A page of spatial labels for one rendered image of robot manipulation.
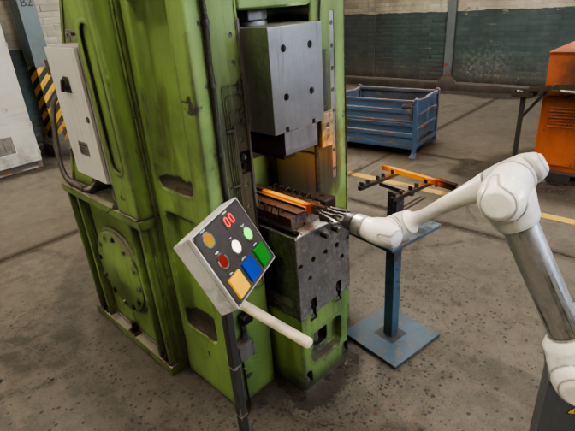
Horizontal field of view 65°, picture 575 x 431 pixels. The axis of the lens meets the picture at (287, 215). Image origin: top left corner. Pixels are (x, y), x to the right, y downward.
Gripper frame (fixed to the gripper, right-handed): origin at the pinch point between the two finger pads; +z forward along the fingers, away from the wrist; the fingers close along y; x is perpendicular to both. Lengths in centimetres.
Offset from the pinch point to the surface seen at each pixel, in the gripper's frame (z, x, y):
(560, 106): 0, -24, 358
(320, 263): -1.9, -27.7, -0.6
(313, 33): 8, 72, 8
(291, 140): 6.5, 32.7, -8.8
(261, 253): -11.3, 2.3, -44.6
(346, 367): -9, -99, 13
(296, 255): -1.2, -16.1, -15.8
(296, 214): 5.7, -1.2, -7.9
